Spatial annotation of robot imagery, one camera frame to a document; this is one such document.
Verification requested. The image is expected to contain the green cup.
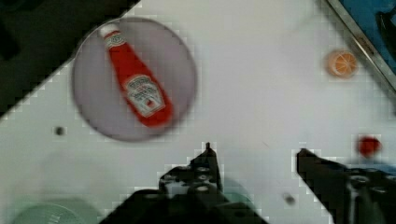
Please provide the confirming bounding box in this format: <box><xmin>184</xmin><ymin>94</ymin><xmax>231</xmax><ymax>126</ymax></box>
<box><xmin>8</xmin><ymin>199</ymin><xmax>100</xmax><ymax>224</ymax></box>

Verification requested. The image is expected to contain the red strawberry toy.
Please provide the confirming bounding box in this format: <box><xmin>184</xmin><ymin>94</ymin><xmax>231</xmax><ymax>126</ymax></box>
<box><xmin>358</xmin><ymin>135</ymin><xmax>382</xmax><ymax>158</ymax></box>

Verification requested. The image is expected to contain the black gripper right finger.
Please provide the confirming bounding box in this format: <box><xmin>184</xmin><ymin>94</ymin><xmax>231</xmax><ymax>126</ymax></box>
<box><xmin>296</xmin><ymin>148</ymin><xmax>396</xmax><ymax>224</ymax></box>

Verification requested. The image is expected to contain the red ketchup bottle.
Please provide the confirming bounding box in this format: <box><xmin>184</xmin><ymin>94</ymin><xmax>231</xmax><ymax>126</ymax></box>
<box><xmin>99</xmin><ymin>23</ymin><xmax>173</xmax><ymax>127</ymax></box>

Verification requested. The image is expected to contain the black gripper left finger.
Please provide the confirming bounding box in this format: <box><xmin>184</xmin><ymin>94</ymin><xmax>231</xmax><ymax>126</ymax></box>
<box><xmin>159</xmin><ymin>142</ymin><xmax>223</xmax><ymax>198</ymax></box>

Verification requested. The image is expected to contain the orange slice toy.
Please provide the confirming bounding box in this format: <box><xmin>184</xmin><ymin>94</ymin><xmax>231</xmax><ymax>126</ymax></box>
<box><xmin>325</xmin><ymin>49</ymin><xmax>358</xmax><ymax>78</ymax></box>

